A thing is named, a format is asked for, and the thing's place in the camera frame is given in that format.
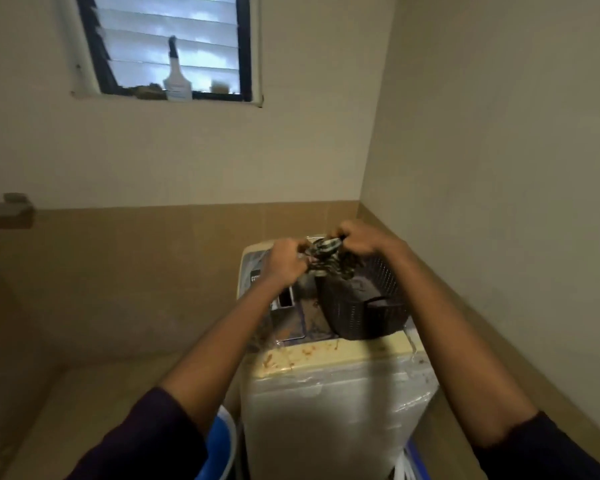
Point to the blue plastic bucket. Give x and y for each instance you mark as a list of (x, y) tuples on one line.
[(219, 444)]

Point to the dark patterned cloth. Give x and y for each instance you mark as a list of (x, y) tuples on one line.
[(328, 258)]

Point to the person's right fingers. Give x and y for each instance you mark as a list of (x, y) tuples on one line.
[(342, 234)]

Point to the person's left forearm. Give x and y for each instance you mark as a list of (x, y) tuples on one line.
[(215, 354)]

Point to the person's left fingers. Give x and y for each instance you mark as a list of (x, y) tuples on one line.
[(300, 252)]

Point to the brown clump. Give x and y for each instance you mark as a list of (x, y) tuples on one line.
[(147, 90)]

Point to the person's right forearm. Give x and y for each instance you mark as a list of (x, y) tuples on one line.
[(460, 344)]

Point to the white bottle with dark cap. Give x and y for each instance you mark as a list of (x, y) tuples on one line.
[(176, 74)]

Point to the white top-load washing machine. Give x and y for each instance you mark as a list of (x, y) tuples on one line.
[(330, 389)]

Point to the blue and white object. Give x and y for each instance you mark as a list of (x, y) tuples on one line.
[(409, 464)]

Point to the dark plastic laundry basket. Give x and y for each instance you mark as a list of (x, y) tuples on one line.
[(365, 302)]

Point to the louvered glass window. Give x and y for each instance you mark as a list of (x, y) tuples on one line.
[(167, 44)]

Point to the person's right hand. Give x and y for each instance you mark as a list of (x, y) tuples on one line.
[(365, 239)]

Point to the wall-mounted soap holder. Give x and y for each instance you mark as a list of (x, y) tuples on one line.
[(12, 210)]

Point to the person's left hand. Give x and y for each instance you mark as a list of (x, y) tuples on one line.
[(282, 264)]

